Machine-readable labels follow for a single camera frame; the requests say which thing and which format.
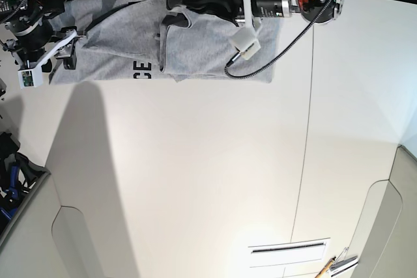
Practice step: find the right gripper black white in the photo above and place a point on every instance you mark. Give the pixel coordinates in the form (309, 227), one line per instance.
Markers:
(32, 37)

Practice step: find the grey T-shirt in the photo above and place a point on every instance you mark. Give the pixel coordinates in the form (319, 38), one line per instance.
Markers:
(142, 39)

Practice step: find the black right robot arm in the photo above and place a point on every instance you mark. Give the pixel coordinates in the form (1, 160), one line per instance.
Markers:
(11, 9)

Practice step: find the blue clamp tool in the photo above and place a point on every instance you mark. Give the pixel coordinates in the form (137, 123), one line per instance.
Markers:
(12, 197)

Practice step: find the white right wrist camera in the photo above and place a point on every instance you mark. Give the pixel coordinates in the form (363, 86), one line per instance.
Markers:
(29, 78)

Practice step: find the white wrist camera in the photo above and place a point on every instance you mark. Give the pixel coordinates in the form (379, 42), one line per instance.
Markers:
(29, 78)
(245, 41)

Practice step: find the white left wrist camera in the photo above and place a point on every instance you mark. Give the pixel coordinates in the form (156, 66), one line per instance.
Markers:
(245, 41)

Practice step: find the white cable grommet plate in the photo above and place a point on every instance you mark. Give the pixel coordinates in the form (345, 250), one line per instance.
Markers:
(287, 254)

